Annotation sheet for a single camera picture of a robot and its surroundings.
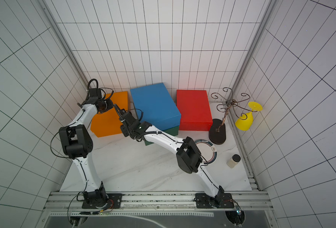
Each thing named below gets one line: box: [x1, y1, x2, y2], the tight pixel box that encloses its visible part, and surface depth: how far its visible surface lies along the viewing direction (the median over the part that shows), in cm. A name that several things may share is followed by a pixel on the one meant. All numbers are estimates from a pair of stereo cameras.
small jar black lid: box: [226, 153, 242, 169], surface depth 81 cm
